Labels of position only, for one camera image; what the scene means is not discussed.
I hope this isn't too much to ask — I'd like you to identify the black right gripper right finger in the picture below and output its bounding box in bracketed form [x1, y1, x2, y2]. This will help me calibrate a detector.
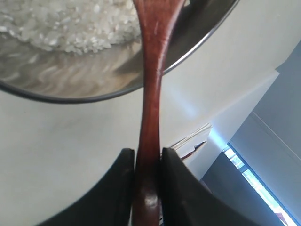
[161, 148, 256, 226]

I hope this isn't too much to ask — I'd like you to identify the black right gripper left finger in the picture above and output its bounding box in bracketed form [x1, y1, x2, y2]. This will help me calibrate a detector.
[39, 148, 135, 226]

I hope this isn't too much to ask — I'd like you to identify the dark red wooden spoon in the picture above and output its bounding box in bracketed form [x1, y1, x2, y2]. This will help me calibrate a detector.
[132, 0, 185, 226]

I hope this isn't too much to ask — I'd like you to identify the steel bowl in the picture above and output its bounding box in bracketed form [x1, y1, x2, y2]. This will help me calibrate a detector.
[0, 0, 237, 104]

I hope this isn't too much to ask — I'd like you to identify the white rice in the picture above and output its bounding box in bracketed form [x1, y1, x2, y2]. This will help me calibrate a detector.
[0, 0, 141, 55]

